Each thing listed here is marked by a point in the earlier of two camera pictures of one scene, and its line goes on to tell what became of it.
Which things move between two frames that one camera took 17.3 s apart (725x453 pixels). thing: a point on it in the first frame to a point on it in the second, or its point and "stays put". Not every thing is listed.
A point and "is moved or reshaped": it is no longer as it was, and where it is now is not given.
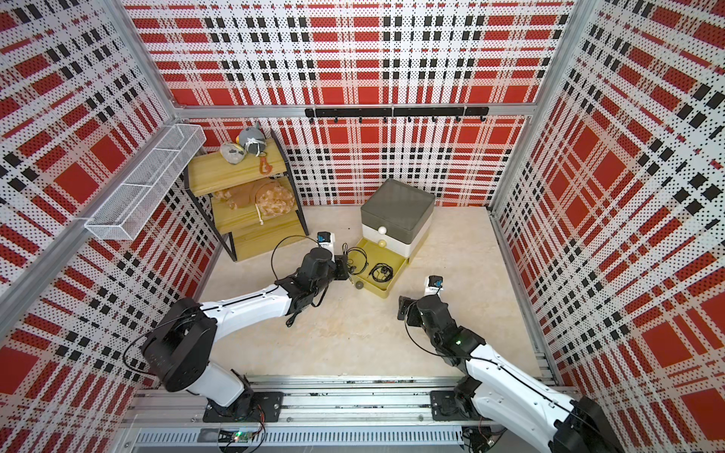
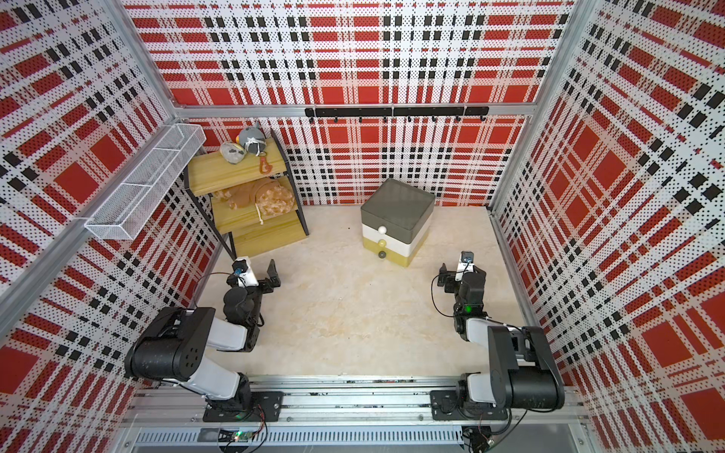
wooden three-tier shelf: [250, 204] stays put
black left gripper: [340, 260] to [273, 275]
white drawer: [392, 241] stays put
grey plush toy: [253, 140] stays put
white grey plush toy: [233, 153] stays put
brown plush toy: [271, 198] stays put
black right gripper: [413, 318] to [450, 275]
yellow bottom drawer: [385, 267] is moved or reshaped
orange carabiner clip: [264, 167] stays put
